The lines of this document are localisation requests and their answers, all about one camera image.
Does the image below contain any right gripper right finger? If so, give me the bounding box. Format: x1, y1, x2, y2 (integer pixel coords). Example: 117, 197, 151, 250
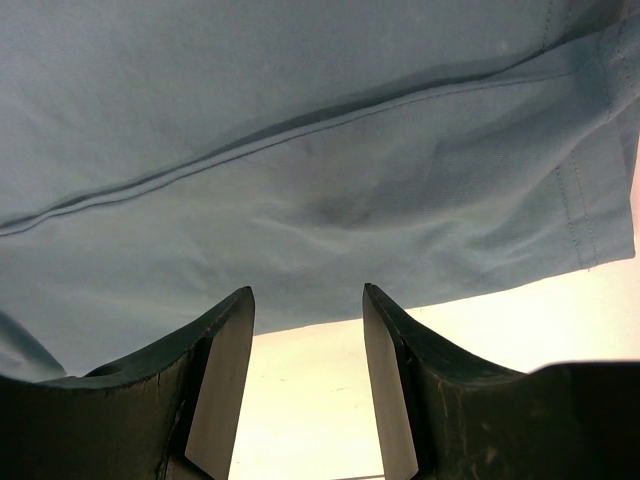
362, 284, 639, 479

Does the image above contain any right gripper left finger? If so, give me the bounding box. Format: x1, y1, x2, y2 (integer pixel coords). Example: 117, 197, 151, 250
1, 287, 255, 479

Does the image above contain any grey-blue t shirt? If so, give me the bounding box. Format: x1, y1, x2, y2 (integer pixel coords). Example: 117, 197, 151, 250
1, 1, 639, 382

